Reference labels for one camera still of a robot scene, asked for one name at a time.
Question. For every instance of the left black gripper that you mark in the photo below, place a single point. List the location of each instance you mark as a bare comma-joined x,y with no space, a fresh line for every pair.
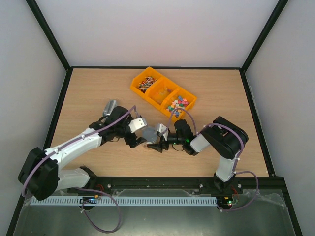
130,141

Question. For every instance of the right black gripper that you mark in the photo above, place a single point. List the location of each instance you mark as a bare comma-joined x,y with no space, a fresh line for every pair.
165,141

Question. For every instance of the grey round jar lid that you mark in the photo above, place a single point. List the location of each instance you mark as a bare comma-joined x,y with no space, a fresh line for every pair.
149,133

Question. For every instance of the metal scoop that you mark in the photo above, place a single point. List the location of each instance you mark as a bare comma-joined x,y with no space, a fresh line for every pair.
110,106

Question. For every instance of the yellow bin with lollipops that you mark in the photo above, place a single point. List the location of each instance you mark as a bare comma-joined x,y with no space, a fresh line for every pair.
143,83

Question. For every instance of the yellow bin with gummies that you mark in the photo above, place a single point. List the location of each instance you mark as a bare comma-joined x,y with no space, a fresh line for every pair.
158,92

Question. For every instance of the yellow bin with colourful candies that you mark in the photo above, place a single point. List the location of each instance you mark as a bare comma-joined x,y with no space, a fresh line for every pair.
179,98

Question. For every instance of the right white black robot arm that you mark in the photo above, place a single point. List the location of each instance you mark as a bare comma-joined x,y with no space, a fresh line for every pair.
223,136

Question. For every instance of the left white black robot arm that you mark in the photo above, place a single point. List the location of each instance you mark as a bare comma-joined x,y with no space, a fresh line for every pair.
44,171

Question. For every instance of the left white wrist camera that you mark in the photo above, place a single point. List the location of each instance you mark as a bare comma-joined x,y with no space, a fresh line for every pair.
137,124

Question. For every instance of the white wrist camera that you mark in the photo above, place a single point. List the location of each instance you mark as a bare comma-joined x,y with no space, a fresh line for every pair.
161,130
137,124

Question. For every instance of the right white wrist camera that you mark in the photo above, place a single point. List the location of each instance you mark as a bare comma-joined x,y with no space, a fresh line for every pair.
161,130

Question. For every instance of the grey slotted cable duct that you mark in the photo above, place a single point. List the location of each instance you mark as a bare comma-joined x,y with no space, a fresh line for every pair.
126,201

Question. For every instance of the black front mounting rail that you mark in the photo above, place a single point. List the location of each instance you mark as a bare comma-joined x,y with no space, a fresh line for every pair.
200,185

